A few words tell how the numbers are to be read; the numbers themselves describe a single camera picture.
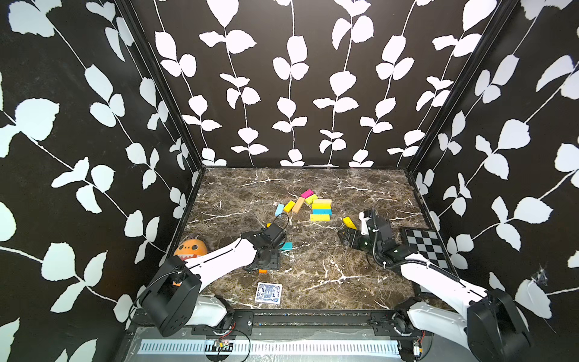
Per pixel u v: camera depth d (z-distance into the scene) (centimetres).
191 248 82
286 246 93
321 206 105
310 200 106
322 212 102
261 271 86
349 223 98
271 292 79
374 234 65
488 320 40
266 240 62
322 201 105
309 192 110
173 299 41
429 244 91
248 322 73
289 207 104
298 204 105
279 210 104
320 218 101
